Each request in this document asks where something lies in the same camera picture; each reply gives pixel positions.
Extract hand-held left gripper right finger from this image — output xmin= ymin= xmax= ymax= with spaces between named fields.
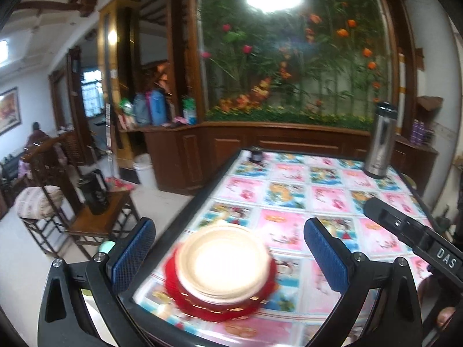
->
xmin=304 ymin=218 xmax=424 ymax=347

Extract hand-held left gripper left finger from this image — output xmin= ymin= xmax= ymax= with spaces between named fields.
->
xmin=38 ymin=217 xmax=156 ymax=347

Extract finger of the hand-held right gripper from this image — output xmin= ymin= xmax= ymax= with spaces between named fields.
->
xmin=363 ymin=197 xmax=433 ymax=257

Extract beige ribbed bowl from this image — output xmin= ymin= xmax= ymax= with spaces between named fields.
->
xmin=178 ymin=223 xmax=273 ymax=297

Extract large red scalloped plate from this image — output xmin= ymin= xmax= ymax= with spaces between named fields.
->
xmin=164 ymin=255 xmax=278 ymax=323

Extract person's right hand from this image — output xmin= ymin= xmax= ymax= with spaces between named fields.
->
xmin=436 ymin=307 xmax=457 ymax=329

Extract green lidded jar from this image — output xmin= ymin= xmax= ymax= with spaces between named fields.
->
xmin=99 ymin=240 xmax=117 ymax=258

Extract wooden chair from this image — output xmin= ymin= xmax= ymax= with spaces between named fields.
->
xmin=64 ymin=187 xmax=141 ymax=259

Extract printed fruit tablecloth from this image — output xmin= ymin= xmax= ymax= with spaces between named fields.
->
xmin=133 ymin=151 xmax=438 ymax=347

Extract black box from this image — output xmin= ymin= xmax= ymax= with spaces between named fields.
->
xmin=80 ymin=169 xmax=108 ymax=215

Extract stainless steel thermos jug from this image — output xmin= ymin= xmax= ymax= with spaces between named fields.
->
xmin=363 ymin=102 xmax=397 ymax=179

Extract white bucket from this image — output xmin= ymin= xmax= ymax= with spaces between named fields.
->
xmin=133 ymin=153 xmax=158 ymax=191

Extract purple bottles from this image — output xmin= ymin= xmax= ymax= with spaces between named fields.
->
xmin=410 ymin=119 xmax=426 ymax=145

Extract striped cushion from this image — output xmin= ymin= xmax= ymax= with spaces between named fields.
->
xmin=16 ymin=186 xmax=66 ymax=219

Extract mop with metal pole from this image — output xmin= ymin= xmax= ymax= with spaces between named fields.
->
xmin=104 ymin=103 xmax=113 ymax=186

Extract dark wooden cabinet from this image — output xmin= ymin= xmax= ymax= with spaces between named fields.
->
xmin=119 ymin=120 xmax=439 ymax=196

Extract green and white packet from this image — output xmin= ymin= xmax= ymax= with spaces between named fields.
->
xmin=182 ymin=96 xmax=198 ymax=125

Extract flower and bamboo wall mural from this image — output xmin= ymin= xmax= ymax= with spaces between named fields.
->
xmin=198 ymin=0 xmax=394 ymax=124

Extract framed wall picture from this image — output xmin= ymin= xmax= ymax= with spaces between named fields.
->
xmin=0 ymin=86 xmax=21 ymax=135

